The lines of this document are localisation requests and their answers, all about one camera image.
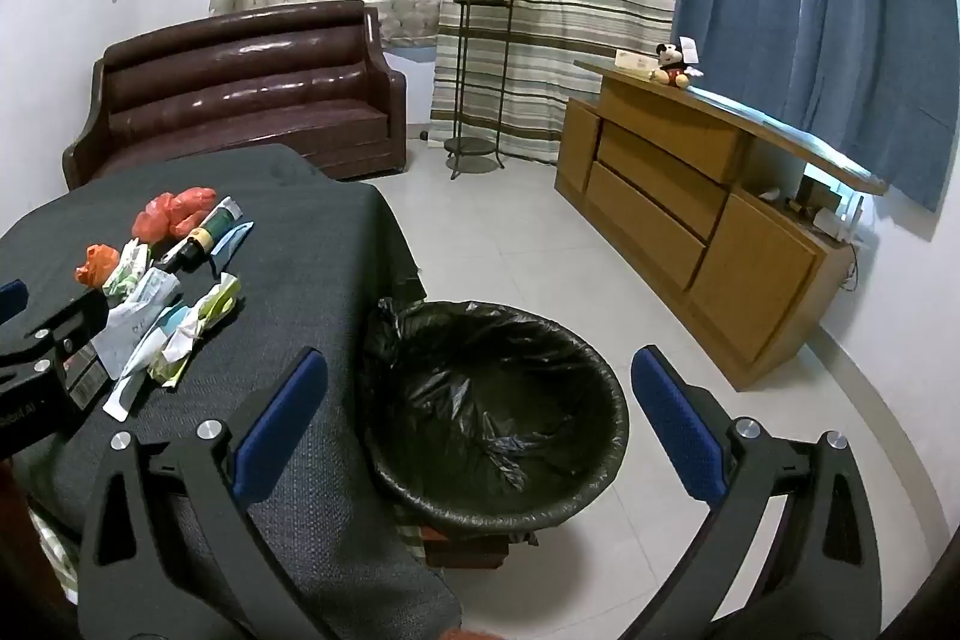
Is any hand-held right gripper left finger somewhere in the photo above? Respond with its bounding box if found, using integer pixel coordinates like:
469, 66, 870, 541
75, 347, 340, 640

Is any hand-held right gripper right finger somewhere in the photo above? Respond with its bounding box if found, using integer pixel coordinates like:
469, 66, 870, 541
630, 346, 886, 640

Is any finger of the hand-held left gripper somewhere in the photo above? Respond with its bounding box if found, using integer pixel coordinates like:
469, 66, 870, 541
0, 280, 29, 327
0, 291, 112, 360

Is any small red plastic bag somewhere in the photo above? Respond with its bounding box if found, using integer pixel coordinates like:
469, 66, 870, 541
73, 244, 122, 289

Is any white paper sheet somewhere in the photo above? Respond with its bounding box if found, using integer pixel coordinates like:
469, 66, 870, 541
94, 299, 170, 378

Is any white and green packet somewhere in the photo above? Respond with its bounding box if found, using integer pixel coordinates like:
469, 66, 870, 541
103, 239, 151, 300

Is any long white teal packet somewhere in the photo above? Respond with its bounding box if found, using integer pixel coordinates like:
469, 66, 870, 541
103, 302, 188, 420

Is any green printed paper packet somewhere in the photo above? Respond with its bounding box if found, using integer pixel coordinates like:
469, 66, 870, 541
135, 269, 182, 311

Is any small yellow-green packet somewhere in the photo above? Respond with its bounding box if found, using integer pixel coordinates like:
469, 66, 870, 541
148, 347, 197, 386

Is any yellow-green wrapper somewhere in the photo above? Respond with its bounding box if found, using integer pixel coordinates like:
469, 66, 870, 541
184, 272, 242, 330

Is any large red plastic bag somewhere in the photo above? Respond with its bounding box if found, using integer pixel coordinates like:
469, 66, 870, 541
132, 187, 218, 240

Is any green bottle with black cap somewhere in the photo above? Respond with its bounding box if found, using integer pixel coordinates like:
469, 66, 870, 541
152, 206, 245, 274

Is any light blue packet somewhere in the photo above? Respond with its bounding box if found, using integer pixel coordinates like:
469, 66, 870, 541
208, 221, 254, 259

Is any trash bin with black liner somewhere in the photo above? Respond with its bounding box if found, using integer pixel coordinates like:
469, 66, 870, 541
358, 299, 631, 570

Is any wooden cabinet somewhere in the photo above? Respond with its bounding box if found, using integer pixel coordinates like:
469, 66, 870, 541
555, 56, 890, 390

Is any dark grey tablecloth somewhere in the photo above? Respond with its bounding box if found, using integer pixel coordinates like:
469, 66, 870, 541
0, 143, 462, 640

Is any white router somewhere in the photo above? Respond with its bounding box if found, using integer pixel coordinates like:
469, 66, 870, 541
814, 194, 871, 240

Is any dark brown leather sofa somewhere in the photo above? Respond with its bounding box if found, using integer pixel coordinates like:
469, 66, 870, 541
62, 0, 407, 191

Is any black metal plant stand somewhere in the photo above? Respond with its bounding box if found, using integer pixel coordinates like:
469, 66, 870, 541
442, 0, 518, 180

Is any mouse plush toy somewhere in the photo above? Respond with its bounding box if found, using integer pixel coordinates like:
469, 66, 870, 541
649, 40, 695, 88

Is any white paper card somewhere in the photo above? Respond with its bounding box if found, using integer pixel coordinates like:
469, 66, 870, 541
675, 36, 706, 79

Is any blue curtain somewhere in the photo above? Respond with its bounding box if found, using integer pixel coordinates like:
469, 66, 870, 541
671, 0, 960, 214

